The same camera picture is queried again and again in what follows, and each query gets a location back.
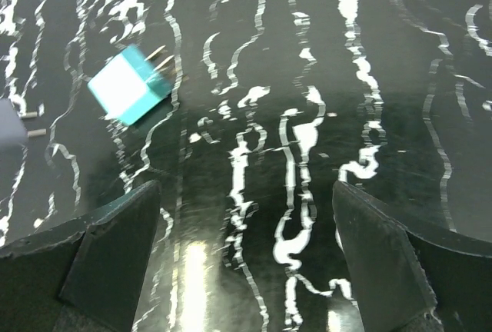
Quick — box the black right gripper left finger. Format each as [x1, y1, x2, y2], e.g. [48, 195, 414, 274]
[1, 181, 161, 331]

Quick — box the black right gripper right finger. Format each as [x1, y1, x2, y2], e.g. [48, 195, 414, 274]
[332, 181, 491, 331]

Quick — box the dark purple plug adapter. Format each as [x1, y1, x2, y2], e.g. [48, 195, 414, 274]
[1, 98, 47, 148]

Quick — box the teal plug adapter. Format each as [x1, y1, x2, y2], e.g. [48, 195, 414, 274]
[88, 45, 175, 126]

